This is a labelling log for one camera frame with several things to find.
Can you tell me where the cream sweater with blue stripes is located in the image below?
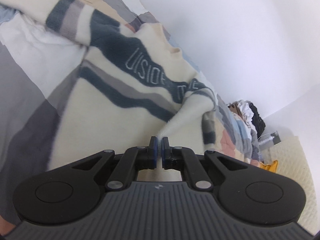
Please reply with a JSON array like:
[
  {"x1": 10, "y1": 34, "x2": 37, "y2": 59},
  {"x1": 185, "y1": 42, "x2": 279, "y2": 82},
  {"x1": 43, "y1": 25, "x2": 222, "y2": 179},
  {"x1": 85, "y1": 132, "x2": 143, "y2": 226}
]
[{"x1": 0, "y1": 0, "x2": 221, "y2": 183}]

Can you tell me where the pile of clothes on nightstand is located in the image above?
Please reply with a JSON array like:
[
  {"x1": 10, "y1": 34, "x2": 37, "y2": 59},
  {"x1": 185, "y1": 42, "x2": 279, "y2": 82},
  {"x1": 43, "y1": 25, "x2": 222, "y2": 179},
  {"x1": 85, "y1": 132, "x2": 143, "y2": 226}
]
[{"x1": 228, "y1": 100, "x2": 266, "y2": 138}]

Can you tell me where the person's left hand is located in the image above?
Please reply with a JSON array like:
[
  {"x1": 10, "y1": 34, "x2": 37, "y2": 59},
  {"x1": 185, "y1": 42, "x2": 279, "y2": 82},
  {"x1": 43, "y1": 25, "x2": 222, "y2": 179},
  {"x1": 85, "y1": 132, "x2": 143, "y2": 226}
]
[{"x1": 0, "y1": 216, "x2": 16, "y2": 236}]

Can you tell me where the cream quilted headboard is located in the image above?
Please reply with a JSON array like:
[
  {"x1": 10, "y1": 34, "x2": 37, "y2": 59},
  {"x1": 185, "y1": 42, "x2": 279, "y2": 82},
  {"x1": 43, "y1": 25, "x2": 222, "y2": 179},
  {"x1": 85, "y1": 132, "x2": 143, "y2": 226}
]
[{"x1": 260, "y1": 136, "x2": 319, "y2": 235}]

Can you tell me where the patchwork checkered bed quilt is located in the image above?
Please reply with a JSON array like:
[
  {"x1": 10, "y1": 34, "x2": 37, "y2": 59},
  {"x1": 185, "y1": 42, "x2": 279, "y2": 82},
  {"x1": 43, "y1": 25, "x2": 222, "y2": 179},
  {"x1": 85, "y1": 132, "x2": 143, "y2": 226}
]
[{"x1": 0, "y1": 0, "x2": 266, "y2": 227}]

